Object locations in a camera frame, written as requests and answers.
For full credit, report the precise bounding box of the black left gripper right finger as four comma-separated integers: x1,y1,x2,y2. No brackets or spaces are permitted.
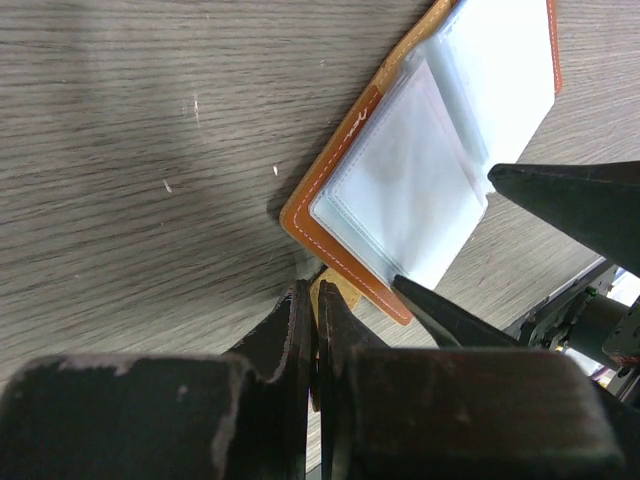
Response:
317,280,387,479

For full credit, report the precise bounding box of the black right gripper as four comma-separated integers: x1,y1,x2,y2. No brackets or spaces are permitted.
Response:
392,161,639,395

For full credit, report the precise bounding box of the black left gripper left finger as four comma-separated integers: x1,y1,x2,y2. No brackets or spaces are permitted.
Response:
222,280,315,479

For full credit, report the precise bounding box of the brown leather card holder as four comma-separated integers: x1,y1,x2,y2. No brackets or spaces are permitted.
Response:
279,1,562,325

